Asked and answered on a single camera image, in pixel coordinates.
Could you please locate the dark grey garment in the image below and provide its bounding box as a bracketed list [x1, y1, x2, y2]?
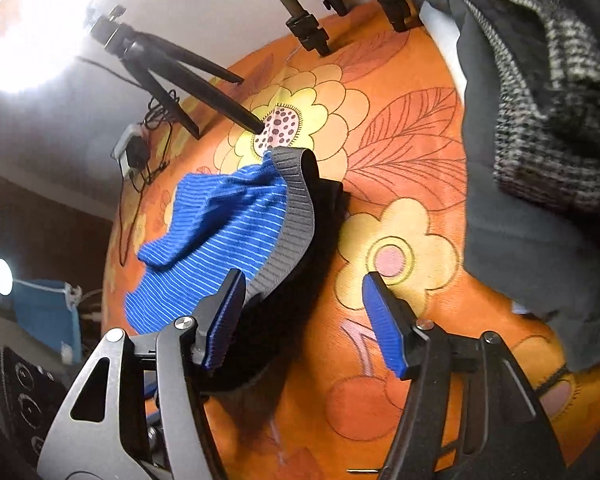
[414, 0, 600, 372]

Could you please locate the black cloth with circle print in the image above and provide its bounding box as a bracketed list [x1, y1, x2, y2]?
[0, 346, 70, 463]

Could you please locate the small black tripod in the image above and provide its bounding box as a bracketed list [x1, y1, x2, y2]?
[86, 5, 264, 139]

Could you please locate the white power strip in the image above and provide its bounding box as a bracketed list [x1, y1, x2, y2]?
[112, 122, 152, 179]

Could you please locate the black cable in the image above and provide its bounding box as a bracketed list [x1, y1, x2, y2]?
[77, 55, 182, 267]

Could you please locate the blue striped pants grey waistband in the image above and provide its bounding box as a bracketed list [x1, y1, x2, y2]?
[124, 146, 322, 335]

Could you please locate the houndstooth jacket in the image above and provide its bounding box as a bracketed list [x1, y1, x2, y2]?
[449, 0, 600, 222]

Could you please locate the black charger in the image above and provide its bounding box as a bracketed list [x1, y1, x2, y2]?
[125, 137, 150, 171]

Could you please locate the grey tripod with black clamps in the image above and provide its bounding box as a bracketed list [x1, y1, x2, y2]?
[249, 0, 422, 57]

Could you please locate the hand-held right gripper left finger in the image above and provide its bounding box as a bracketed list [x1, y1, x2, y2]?
[36, 268, 247, 480]

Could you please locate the orange floral blanket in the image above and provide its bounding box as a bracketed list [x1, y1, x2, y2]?
[102, 0, 600, 480]

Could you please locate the white cloth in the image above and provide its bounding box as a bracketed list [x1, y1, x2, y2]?
[419, 2, 470, 92]

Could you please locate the blue bag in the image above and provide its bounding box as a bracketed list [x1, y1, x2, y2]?
[10, 279, 83, 358]

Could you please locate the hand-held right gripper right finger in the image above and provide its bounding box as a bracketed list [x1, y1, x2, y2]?
[361, 271, 567, 480]

